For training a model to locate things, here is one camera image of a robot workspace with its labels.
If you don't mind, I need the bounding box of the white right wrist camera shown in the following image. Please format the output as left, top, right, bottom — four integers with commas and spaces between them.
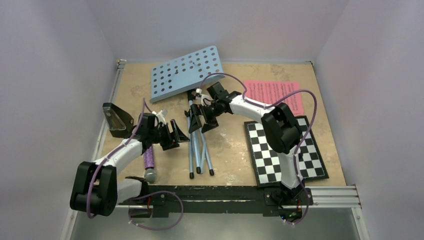
194, 88, 213, 105

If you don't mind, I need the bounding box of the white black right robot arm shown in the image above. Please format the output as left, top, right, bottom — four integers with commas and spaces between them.
188, 82, 304, 204

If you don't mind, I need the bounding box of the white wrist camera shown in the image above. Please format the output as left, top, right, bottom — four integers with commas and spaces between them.
152, 109, 168, 127
194, 88, 213, 105

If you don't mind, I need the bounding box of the black metronome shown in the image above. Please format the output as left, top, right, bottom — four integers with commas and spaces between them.
102, 102, 134, 139

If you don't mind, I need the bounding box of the light blue music stand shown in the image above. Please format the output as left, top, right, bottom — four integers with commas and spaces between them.
149, 45, 224, 179

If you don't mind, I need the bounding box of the black white chessboard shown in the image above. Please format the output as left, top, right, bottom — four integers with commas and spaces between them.
244, 121, 329, 187

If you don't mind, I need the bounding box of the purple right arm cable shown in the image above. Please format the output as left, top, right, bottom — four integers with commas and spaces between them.
198, 72, 318, 226

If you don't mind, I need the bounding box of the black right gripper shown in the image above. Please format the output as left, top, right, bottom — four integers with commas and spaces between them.
189, 100, 223, 133

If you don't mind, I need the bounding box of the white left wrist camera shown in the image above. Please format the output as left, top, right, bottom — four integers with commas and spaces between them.
152, 109, 168, 127

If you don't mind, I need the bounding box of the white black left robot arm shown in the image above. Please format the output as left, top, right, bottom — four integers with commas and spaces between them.
69, 113, 189, 218

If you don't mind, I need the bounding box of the black base frame rail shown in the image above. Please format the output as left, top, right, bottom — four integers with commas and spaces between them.
118, 185, 314, 218

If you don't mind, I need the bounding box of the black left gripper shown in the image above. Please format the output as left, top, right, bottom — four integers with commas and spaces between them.
148, 119, 189, 150

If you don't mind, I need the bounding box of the purple glitter microphone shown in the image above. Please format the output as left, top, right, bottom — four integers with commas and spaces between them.
142, 146, 157, 183

